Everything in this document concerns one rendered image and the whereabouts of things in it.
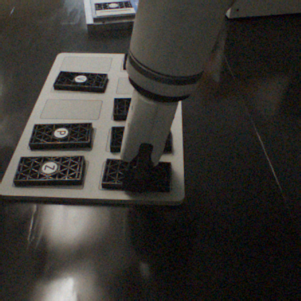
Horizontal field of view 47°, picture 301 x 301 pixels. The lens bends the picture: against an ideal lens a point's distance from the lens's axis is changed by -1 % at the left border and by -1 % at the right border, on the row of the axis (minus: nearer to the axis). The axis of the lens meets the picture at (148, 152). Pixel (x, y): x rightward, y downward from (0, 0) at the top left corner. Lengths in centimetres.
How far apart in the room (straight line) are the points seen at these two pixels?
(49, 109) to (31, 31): 35
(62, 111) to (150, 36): 35
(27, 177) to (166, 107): 25
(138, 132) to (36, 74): 44
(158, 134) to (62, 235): 19
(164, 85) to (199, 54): 5
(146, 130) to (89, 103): 29
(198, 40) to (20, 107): 44
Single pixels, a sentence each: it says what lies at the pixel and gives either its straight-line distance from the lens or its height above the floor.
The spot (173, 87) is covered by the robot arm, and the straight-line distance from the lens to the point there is 36.
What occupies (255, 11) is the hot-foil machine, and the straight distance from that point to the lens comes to 101.
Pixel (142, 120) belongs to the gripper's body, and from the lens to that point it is 38.
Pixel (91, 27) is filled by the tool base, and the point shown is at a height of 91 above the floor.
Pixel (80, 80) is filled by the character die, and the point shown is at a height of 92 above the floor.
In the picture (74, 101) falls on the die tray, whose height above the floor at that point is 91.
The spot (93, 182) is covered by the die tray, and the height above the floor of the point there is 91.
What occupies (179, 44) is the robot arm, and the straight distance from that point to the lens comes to 33.
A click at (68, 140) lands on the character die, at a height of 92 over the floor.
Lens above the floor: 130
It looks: 45 degrees down
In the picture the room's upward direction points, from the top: straight up
